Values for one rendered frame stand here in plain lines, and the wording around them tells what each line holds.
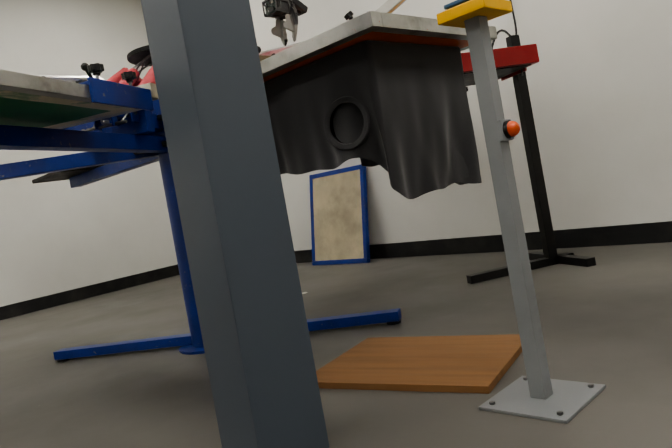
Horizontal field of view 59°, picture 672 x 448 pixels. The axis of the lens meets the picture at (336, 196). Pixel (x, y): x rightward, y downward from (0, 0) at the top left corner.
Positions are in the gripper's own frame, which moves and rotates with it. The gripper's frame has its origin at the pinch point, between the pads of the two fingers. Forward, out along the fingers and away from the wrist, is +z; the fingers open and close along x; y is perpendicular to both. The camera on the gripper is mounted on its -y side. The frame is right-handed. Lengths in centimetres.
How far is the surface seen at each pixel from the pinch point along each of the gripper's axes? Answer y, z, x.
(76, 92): 73, 16, -8
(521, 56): -130, 6, 18
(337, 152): 21, 44, 34
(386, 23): 24, 16, 61
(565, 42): -200, -6, 10
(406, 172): 13, 52, 50
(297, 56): 29.2, 16.2, 32.9
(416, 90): 4, 30, 52
